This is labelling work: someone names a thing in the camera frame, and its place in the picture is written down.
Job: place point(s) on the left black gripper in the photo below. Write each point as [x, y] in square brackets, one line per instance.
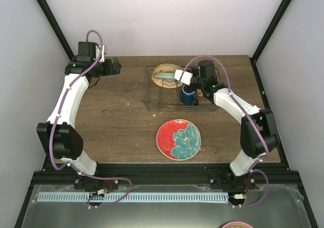
[116, 70]

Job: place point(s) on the dark blue ceramic mug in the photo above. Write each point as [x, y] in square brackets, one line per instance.
[188, 96]

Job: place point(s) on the red-rimmed white plate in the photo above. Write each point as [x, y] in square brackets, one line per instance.
[178, 139]

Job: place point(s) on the green-rimmed plate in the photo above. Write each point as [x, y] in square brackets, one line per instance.
[164, 75]

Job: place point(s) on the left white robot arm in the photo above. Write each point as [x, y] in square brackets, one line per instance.
[58, 135]

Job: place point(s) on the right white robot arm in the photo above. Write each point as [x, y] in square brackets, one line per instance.
[258, 131]

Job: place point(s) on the pink plate at bottom edge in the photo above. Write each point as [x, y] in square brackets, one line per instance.
[237, 224]

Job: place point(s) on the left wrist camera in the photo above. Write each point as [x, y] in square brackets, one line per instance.
[103, 53]

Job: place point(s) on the grey wire dish rack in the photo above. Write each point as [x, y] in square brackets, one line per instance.
[164, 94]

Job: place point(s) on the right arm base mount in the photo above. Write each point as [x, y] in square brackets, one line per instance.
[233, 180]

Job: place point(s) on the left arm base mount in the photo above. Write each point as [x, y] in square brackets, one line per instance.
[90, 184]

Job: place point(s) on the black aluminium frame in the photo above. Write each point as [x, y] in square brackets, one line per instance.
[164, 174]

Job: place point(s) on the light blue slotted cable duct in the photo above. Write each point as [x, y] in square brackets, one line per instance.
[134, 197]

